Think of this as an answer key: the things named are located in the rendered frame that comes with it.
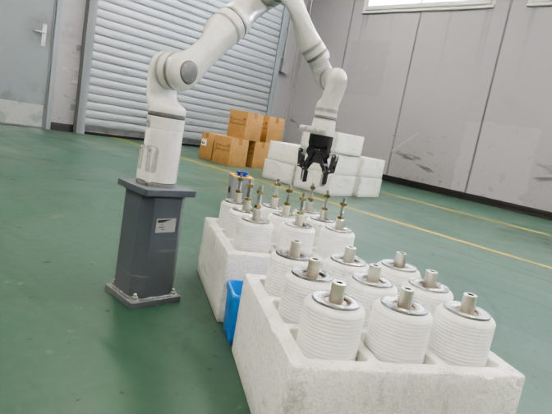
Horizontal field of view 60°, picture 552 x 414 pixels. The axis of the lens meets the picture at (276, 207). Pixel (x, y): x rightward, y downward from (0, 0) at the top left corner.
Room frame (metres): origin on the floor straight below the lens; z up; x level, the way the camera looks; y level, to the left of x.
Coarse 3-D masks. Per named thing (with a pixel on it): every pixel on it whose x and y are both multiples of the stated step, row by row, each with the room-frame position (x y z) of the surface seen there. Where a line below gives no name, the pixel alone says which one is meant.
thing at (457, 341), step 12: (444, 312) 0.75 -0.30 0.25; (432, 324) 0.78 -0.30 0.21; (444, 324) 0.74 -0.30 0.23; (456, 324) 0.73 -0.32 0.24; (468, 324) 0.73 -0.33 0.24; (480, 324) 0.73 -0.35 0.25; (492, 324) 0.74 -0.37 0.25; (432, 336) 0.77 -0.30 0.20; (444, 336) 0.74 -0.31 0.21; (456, 336) 0.73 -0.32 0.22; (468, 336) 0.72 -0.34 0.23; (480, 336) 0.72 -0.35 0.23; (492, 336) 0.74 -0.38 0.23; (432, 348) 0.76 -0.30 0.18; (444, 348) 0.74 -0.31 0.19; (456, 348) 0.73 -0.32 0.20; (468, 348) 0.72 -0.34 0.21; (480, 348) 0.73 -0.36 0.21; (444, 360) 0.74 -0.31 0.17; (456, 360) 0.73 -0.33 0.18; (468, 360) 0.72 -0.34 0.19; (480, 360) 0.73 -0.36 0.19
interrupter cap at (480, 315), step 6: (444, 306) 0.77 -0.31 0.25; (450, 306) 0.77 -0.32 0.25; (456, 306) 0.78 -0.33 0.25; (456, 312) 0.74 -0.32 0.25; (462, 312) 0.76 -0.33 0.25; (474, 312) 0.77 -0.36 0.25; (480, 312) 0.77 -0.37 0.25; (486, 312) 0.77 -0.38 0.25; (468, 318) 0.73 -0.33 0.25; (474, 318) 0.73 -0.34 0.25; (480, 318) 0.74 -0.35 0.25; (486, 318) 0.74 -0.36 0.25
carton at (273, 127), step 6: (264, 120) 5.53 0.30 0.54; (270, 120) 5.49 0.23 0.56; (276, 120) 5.55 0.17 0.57; (282, 120) 5.61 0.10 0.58; (264, 126) 5.52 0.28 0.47; (270, 126) 5.50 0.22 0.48; (276, 126) 5.56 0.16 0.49; (282, 126) 5.62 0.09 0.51; (264, 132) 5.51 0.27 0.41; (270, 132) 5.51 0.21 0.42; (276, 132) 5.57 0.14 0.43; (282, 132) 5.64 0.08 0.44; (264, 138) 5.49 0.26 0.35; (270, 138) 5.52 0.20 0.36; (276, 138) 5.58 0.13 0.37
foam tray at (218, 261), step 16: (208, 224) 1.42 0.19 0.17; (208, 240) 1.38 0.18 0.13; (224, 240) 1.23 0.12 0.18; (208, 256) 1.34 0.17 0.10; (224, 256) 1.15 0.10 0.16; (240, 256) 1.13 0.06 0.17; (256, 256) 1.14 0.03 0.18; (208, 272) 1.31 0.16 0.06; (224, 272) 1.12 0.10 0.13; (240, 272) 1.13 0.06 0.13; (256, 272) 1.14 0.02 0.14; (208, 288) 1.28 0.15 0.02; (224, 288) 1.12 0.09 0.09; (224, 304) 1.12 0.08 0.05
